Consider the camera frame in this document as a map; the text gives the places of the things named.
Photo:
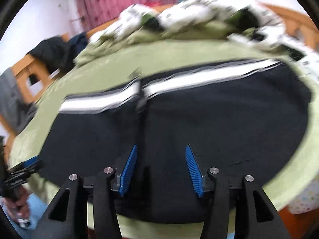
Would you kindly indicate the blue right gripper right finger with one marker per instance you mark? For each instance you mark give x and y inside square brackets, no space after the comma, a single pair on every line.
[196,176]

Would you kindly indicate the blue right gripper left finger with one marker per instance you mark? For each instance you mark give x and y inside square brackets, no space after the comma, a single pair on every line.
[124,167]

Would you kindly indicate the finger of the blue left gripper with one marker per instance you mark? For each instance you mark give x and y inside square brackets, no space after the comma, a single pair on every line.
[30,161]

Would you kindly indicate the black pants with white waistband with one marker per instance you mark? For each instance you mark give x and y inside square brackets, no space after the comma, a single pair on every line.
[242,117]

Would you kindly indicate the person's left hand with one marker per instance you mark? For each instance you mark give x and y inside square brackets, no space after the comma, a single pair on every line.
[16,205]

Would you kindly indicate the grey garment on bedframe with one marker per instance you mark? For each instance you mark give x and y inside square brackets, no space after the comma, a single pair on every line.
[14,109]

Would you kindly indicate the black jacket on bedframe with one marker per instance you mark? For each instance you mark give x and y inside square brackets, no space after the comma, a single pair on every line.
[55,54]

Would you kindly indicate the green fleece bed blanket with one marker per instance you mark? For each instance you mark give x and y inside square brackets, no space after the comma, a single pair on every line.
[150,58]

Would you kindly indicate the navy blue garment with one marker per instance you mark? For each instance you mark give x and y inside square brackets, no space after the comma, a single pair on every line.
[76,45]

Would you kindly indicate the white floral quilt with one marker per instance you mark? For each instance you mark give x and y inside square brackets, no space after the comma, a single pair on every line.
[245,22]

